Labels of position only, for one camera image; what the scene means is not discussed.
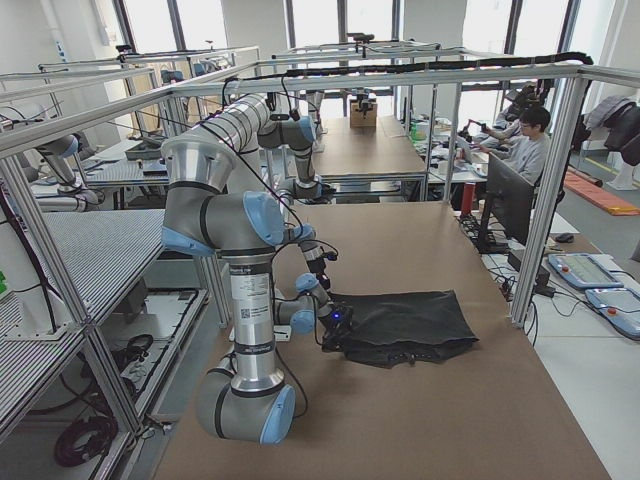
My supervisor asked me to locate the aluminium cage frame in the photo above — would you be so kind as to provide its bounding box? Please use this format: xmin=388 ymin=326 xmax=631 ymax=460
xmin=0 ymin=49 xmax=595 ymax=441

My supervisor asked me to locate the black computer monitor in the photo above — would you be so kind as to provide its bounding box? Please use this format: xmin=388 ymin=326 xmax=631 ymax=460
xmin=476 ymin=156 xmax=535 ymax=254

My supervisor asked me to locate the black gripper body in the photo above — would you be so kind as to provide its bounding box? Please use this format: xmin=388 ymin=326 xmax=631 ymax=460
xmin=320 ymin=307 xmax=353 ymax=352
xmin=309 ymin=257 xmax=331 ymax=291

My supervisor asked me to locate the blue white teach pendant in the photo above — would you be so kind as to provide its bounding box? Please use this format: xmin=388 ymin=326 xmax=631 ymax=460
xmin=585 ymin=288 xmax=639 ymax=340
xmin=547 ymin=253 xmax=624 ymax=290

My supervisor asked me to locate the seated man in grey hoodie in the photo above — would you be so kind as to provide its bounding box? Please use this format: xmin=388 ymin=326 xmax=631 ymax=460
xmin=479 ymin=106 xmax=551 ymax=184

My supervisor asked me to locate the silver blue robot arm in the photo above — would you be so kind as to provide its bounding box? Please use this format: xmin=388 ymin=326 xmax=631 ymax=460
xmin=161 ymin=94 xmax=352 ymax=444
xmin=257 ymin=114 xmax=331 ymax=291

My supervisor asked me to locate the cardboard box on far table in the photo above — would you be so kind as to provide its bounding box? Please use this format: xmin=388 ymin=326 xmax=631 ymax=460
xmin=349 ymin=99 xmax=378 ymax=128

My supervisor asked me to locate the black printed t-shirt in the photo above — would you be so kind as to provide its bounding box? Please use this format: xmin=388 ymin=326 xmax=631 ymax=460
xmin=334 ymin=290 xmax=478 ymax=368

